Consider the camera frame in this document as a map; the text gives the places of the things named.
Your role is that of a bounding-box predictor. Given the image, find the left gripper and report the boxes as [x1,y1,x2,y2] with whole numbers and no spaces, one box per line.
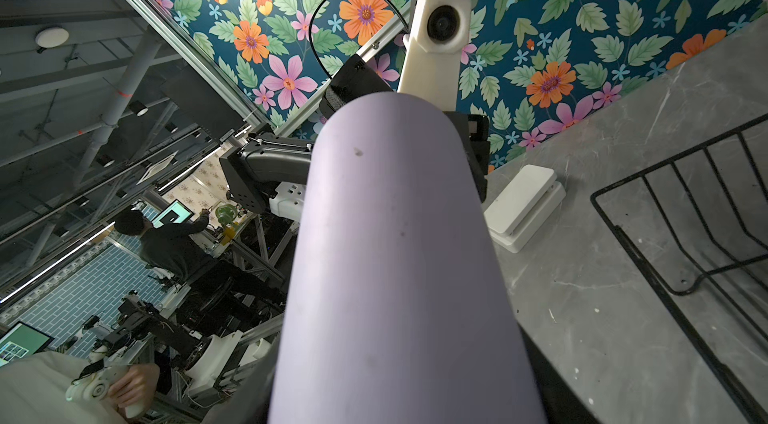
[319,55,490,202]

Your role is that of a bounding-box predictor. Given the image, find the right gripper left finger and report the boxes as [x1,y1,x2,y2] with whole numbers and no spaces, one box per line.
[203,339,280,424]

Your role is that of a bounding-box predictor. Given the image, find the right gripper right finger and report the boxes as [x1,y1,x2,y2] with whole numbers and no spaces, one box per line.
[520,327,600,424]

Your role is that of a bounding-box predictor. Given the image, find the lilac plastic cup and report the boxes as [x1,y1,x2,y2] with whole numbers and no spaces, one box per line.
[269,92,546,423]

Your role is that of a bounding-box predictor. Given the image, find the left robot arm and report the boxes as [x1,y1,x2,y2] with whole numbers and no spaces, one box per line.
[219,55,490,218]

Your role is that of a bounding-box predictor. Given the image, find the person in dark clothes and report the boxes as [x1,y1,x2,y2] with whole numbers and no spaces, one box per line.
[114,209,216,282]

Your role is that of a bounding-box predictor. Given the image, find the white box left side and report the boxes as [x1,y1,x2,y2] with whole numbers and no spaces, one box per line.
[484,165,566,253]

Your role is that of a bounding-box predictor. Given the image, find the computer monitor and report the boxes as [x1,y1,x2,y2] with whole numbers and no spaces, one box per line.
[0,321,53,366]

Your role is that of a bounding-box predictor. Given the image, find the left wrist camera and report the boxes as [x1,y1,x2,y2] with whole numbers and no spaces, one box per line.
[398,0,472,112]

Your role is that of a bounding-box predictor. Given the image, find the black wire dish rack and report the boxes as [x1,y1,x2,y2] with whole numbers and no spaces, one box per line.
[590,115,767,423]

